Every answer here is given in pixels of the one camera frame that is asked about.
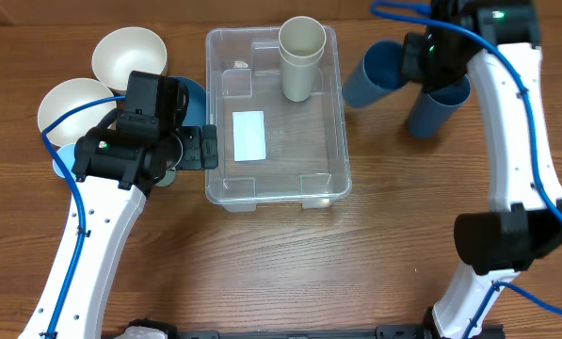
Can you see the light blue small cup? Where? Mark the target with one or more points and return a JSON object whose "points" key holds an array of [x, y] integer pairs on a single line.
{"points": [[66, 154]]}

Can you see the white label in bin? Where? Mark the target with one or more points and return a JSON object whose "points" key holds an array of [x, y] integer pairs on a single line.
{"points": [[249, 136]]}

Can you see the dark blue tall cup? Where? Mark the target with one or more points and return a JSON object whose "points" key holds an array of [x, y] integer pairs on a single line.
{"points": [[433, 109], [376, 76]]}

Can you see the cream tall cup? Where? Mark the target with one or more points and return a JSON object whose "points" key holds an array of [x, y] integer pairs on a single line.
{"points": [[302, 40], [298, 74]]}

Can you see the mint green small cup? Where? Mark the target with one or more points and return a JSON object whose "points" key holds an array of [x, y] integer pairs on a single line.
{"points": [[167, 179]]}

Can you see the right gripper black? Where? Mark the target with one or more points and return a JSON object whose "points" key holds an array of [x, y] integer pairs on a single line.
{"points": [[409, 46]]}

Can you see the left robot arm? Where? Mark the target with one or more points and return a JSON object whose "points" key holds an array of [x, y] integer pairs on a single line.
{"points": [[137, 145]]}

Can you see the cream bowl upper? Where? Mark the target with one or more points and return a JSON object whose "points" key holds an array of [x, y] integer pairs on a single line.
{"points": [[128, 49]]}

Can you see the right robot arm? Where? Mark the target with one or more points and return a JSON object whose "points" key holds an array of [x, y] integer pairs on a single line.
{"points": [[497, 46]]}

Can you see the clear plastic storage bin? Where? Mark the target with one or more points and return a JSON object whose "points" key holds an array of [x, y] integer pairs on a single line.
{"points": [[307, 158]]}

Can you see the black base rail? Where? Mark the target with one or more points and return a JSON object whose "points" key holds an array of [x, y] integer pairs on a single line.
{"points": [[146, 328]]}

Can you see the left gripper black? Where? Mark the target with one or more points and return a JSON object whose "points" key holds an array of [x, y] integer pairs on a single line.
{"points": [[196, 156]]}

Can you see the dark blue bowl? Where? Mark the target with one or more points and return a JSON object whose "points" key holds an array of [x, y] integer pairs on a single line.
{"points": [[196, 110]]}

